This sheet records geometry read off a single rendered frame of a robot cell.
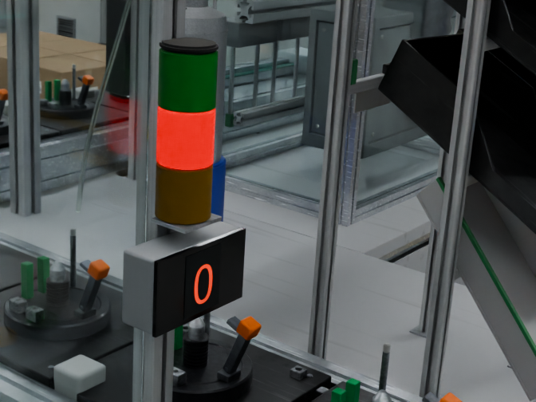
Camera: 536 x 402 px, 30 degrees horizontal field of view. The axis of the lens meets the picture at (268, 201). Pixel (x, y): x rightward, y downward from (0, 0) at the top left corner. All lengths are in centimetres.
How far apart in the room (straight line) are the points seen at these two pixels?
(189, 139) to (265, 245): 111
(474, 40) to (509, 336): 35
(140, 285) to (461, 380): 76
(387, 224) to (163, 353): 120
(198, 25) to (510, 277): 82
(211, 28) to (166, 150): 101
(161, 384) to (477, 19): 51
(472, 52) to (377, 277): 79
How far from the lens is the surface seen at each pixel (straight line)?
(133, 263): 87
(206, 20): 185
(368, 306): 172
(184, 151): 85
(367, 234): 205
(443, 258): 121
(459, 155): 116
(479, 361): 159
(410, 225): 213
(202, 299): 91
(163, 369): 98
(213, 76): 85
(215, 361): 122
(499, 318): 122
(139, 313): 88
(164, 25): 86
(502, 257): 130
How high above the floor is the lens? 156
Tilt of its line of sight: 19 degrees down
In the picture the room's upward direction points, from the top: 4 degrees clockwise
